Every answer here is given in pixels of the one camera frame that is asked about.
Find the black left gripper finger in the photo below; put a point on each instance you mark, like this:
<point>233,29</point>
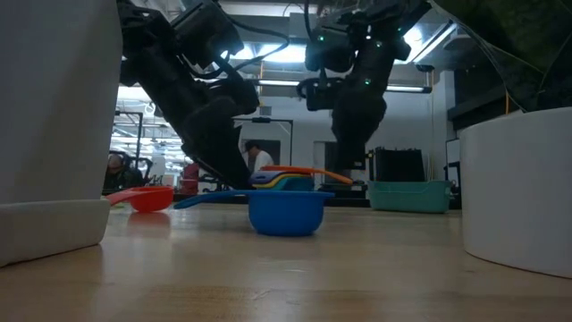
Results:
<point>219,134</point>
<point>201,165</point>

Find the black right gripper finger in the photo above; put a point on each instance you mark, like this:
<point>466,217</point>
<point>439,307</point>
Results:
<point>345,138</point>
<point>371,121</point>

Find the orange measuring cup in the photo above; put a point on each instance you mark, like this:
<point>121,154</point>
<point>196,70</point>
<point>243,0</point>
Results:
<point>308,170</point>

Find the red measuring cup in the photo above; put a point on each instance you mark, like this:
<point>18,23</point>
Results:
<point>149,199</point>

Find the teal measuring cup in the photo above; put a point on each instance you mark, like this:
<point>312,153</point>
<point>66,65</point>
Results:
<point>299,184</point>

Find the yellow measuring cup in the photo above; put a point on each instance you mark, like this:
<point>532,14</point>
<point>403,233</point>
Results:
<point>272,182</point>

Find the teal plastic basket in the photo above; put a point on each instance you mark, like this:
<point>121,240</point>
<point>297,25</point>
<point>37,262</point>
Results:
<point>409,197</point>

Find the blue measuring cup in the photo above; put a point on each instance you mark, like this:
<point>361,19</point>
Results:
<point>286,214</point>

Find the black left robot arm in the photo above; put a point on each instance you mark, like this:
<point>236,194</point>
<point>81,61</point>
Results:
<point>143,40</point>

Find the magenta chair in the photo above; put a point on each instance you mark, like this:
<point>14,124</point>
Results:
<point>190,179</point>

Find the person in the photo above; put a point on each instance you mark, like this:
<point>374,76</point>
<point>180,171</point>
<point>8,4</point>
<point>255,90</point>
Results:
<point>115,165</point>
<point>263,158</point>

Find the large black monitor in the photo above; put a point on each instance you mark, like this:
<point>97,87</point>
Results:
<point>399,164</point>

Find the long ceiling light fixture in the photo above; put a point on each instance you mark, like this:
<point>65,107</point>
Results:
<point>277,82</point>

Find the distant black robot station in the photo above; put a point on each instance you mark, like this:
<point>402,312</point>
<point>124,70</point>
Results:
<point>134,176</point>

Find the white hexagonal planter pot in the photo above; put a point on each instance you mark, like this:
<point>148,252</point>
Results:
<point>53,134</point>

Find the green snake plant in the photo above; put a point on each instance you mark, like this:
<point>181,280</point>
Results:
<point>527,40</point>

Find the white round planter pot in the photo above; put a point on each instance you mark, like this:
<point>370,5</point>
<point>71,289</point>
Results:
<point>518,192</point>

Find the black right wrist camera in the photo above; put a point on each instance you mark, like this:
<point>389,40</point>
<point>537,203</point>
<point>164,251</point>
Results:
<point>330,49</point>

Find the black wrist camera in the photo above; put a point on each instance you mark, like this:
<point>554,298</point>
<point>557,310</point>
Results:
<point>330,49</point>
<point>207,33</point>

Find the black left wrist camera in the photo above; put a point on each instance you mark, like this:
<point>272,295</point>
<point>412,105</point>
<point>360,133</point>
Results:
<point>207,33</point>

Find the black metal frame rig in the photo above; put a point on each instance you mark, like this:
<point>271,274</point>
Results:
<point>277,120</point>

